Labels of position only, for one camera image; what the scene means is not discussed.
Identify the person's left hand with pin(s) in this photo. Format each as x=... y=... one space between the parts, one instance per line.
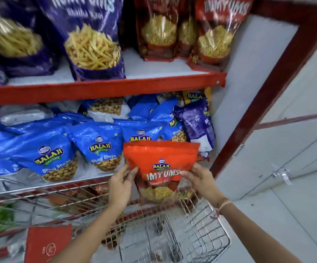
x=120 y=188

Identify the person's right hand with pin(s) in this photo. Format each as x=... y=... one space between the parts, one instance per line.
x=205 y=186

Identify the person's left thumb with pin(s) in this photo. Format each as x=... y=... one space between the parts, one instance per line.
x=134 y=174

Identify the person's right thumb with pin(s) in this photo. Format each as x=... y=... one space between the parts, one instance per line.
x=188 y=175

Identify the orange-red snack pouch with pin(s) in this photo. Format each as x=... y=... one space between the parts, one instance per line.
x=161 y=158

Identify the person's left forearm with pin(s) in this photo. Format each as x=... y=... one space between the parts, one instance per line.
x=92 y=238

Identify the person's right forearm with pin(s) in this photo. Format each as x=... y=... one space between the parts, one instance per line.
x=257 y=238

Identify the thread wrist band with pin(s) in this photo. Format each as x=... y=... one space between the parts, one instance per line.
x=224 y=205

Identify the small purple snack packet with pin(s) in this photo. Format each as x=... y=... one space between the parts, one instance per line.
x=197 y=125

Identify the stack of low red packets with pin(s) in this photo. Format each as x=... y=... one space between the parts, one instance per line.
x=73 y=197

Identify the yellow snack packet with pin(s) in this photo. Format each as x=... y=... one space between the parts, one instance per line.
x=195 y=96

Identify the pile of blue peanut packets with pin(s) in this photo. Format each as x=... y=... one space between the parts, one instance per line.
x=51 y=145

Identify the red metal shelf rack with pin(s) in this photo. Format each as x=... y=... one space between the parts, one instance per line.
x=103 y=88

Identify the red cart seat flap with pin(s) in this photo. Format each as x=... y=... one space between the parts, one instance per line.
x=47 y=243

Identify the silver packet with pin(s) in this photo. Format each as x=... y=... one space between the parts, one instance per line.
x=24 y=113

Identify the red noodle snack packet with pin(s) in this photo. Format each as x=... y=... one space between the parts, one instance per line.
x=158 y=27
x=187 y=32
x=216 y=38

